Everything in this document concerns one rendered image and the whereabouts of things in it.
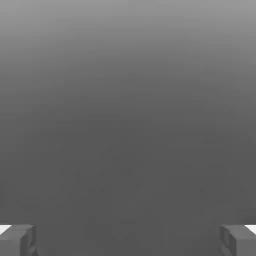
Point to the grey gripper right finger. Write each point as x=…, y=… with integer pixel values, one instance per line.
x=241, y=242

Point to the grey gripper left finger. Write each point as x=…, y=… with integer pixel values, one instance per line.
x=14, y=241

